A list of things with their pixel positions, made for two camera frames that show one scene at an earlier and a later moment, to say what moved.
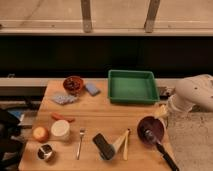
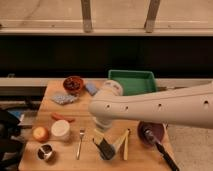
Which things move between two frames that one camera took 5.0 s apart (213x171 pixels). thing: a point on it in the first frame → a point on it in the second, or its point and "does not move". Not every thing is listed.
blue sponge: (92, 89) does not move
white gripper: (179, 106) → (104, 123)
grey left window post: (86, 14) does not move
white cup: (60, 129) does not move
